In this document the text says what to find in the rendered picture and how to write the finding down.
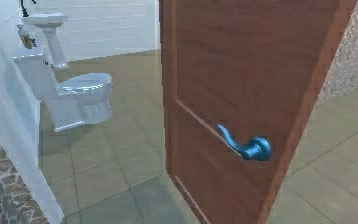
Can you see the black sink faucet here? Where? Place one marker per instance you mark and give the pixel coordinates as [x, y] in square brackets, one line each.
[24, 8]

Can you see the white toilet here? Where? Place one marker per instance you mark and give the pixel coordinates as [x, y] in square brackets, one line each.
[77, 93]

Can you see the white pedestal sink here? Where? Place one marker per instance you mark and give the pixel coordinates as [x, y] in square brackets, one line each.
[50, 30]

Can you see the brown wooden room door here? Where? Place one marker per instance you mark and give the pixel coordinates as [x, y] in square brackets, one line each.
[240, 66]

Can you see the brown spray bottle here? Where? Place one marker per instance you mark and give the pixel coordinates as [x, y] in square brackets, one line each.
[26, 37]

